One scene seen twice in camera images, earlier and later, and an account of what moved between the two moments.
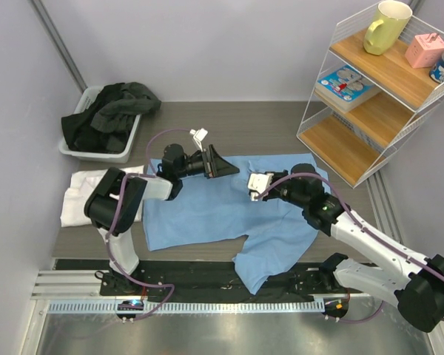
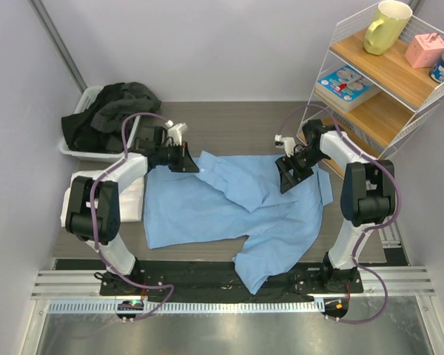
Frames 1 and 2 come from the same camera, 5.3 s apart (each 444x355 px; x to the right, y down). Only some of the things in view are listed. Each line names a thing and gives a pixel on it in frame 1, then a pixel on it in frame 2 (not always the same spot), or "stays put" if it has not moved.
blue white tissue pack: (347, 88) stays put
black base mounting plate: (209, 279) stays put
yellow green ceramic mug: (382, 34) stays put
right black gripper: (269, 195) to (287, 181)
